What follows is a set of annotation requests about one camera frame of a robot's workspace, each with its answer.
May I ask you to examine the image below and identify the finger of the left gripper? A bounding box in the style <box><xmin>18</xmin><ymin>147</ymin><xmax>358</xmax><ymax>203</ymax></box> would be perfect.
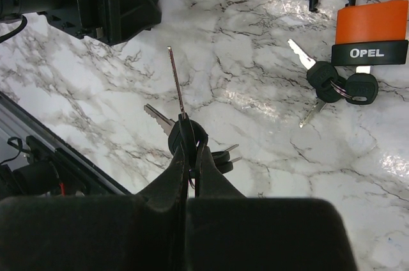
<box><xmin>73</xmin><ymin>0</ymin><xmax>162</xmax><ymax>45</ymax></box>

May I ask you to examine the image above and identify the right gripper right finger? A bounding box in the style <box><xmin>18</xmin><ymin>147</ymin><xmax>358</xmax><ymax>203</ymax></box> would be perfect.
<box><xmin>187</xmin><ymin>144</ymin><xmax>357</xmax><ymax>270</ymax></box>

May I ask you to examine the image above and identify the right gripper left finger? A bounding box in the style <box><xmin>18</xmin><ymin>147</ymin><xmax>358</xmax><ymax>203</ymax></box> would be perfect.
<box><xmin>1</xmin><ymin>148</ymin><xmax>187</xmax><ymax>270</ymax></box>

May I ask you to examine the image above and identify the black key bunch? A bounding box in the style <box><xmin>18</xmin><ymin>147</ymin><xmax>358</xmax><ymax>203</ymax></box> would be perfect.
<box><xmin>288</xmin><ymin>39</ymin><xmax>378</xmax><ymax>128</ymax></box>
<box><xmin>143</xmin><ymin>45</ymin><xmax>243</xmax><ymax>174</ymax></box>

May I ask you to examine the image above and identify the orange black padlock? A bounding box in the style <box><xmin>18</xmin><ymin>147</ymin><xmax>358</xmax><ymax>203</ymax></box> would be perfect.
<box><xmin>306</xmin><ymin>0</ymin><xmax>409</xmax><ymax>75</ymax></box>

